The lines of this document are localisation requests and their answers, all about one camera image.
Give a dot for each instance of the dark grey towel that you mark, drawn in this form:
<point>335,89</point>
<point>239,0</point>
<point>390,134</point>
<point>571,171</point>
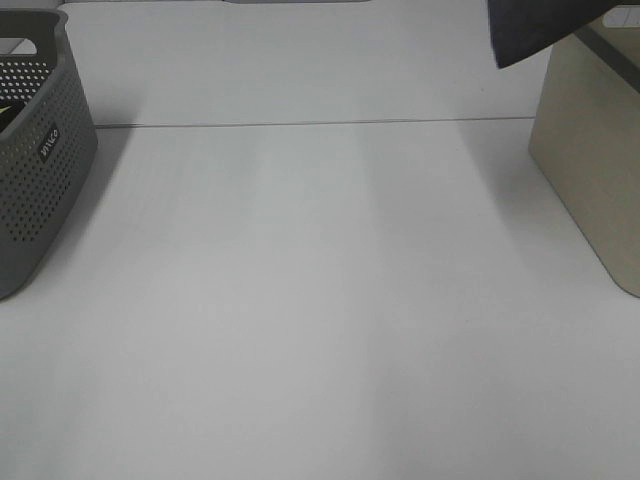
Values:
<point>520,29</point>

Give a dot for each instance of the beige plastic basket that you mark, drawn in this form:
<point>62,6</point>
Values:
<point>585,138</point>

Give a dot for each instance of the grey perforated plastic basket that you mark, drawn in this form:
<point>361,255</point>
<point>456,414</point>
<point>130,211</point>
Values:
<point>48,147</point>

